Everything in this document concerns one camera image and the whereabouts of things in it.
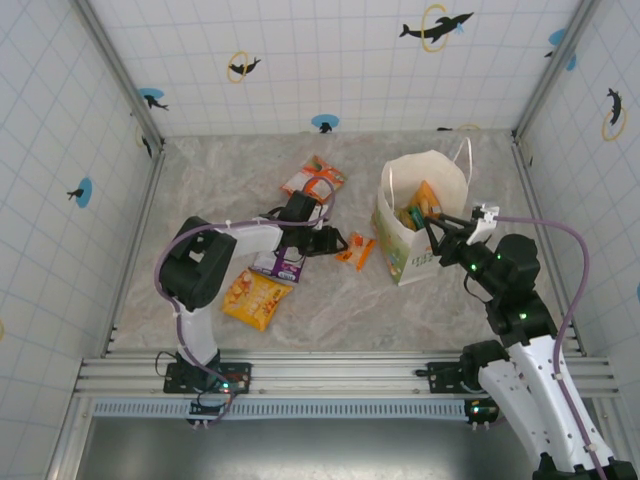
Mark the small orange white snack packet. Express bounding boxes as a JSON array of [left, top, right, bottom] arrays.
[[334, 231, 377, 273]]

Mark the green snack packet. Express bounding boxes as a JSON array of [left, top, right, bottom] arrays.
[[397, 204, 426, 232]]

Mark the orange white red snack bag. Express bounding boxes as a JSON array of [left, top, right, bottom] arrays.
[[279, 154, 348, 204]]

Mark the tall orange snack bag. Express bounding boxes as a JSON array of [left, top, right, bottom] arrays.
[[412, 179, 444, 216]]

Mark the white printed paper bag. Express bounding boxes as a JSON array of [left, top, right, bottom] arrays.
[[370, 135, 474, 287]]

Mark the purple snack packet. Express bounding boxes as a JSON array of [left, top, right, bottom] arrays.
[[248, 247, 307, 285]]

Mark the yellow chips bag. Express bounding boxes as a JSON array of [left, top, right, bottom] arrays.
[[221, 268, 295, 333]]

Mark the blue circle dolphin sticker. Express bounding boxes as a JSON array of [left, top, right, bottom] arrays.
[[310, 113, 340, 135], [543, 28, 578, 72], [137, 87, 170, 112], [66, 177, 94, 209]]

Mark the small black connector box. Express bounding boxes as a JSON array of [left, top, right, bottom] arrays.
[[463, 399, 500, 430], [187, 403, 226, 429]]

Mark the aluminium side rail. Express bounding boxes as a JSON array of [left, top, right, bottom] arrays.
[[510, 137, 587, 357], [101, 149, 167, 357]]

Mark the wide aluminium base rail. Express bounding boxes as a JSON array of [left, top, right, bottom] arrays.
[[74, 349, 621, 401]]

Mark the dolphin yellow ring sticker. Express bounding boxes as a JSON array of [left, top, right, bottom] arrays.
[[601, 87, 629, 143], [134, 124, 154, 159], [226, 49, 263, 84]]

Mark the white slotted cable duct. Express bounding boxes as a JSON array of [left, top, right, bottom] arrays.
[[92, 398, 494, 420]]

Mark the aluminium frame leg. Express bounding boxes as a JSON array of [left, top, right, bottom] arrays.
[[44, 399, 99, 480], [592, 397, 639, 480]]

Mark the aluminium corner post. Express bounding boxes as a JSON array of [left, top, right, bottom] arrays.
[[69, 0, 167, 154], [512, 0, 601, 141]]

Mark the large dolphin ring splash sticker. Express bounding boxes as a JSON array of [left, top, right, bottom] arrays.
[[398, 3, 475, 54]]

